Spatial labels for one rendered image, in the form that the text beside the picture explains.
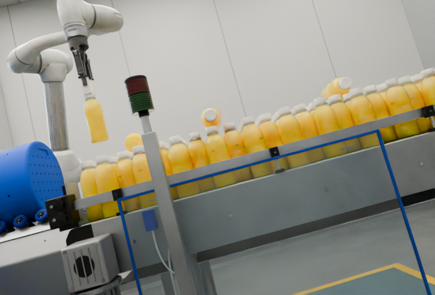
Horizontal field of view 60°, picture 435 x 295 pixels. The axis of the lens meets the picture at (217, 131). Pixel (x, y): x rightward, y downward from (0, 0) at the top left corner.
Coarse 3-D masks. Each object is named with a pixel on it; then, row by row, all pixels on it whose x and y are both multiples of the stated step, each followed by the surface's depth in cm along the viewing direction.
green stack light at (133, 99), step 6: (132, 96) 101; (138, 96) 101; (144, 96) 101; (150, 96) 103; (132, 102) 101; (138, 102) 100; (144, 102) 101; (150, 102) 102; (132, 108) 101; (138, 108) 100; (144, 108) 100; (150, 108) 101; (132, 114) 102; (138, 114) 104
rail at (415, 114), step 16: (416, 112) 118; (352, 128) 117; (368, 128) 117; (288, 144) 117; (304, 144) 117; (224, 160) 117; (240, 160) 117; (256, 160) 117; (176, 176) 116; (192, 176) 116; (128, 192) 116; (80, 208) 116
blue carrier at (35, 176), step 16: (32, 144) 133; (0, 160) 127; (16, 160) 126; (32, 160) 129; (48, 160) 141; (0, 176) 124; (16, 176) 123; (32, 176) 127; (48, 176) 138; (0, 192) 123; (16, 192) 123; (32, 192) 124; (48, 192) 135; (0, 208) 124; (16, 208) 125; (32, 208) 126
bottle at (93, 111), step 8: (88, 104) 147; (96, 104) 148; (88, 112) 146; (96, 112) 147; (88, 120) 146; (96, 120) 146; (104, 120) 149; (88, 128) 147; (96, 128) 146; (104, 128) 148; (96, 136) 145; (104, 136) 146
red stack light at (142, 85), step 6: (138, 78) 101; (144, 78) 103; (126, 84) 102; (132, 84) 101; (138, 84) 101; (144, 84) 102; (126, 90) 103; (132, 90) 101; (138, 90) 101; (144, 90) 102
